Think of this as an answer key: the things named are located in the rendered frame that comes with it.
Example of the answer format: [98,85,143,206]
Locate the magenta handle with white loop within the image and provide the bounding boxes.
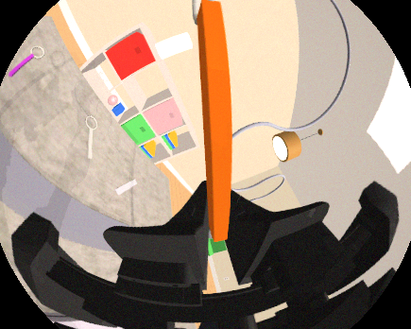
[9,46,43,77]

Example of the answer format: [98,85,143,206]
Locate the white hoop with orange handle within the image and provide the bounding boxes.
[191,0,232,243]

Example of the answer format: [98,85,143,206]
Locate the white loop with straight handle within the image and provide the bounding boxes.
[85,115,98,158]

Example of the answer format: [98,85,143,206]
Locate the white flat strip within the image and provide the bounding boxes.
[115,180,137,196]

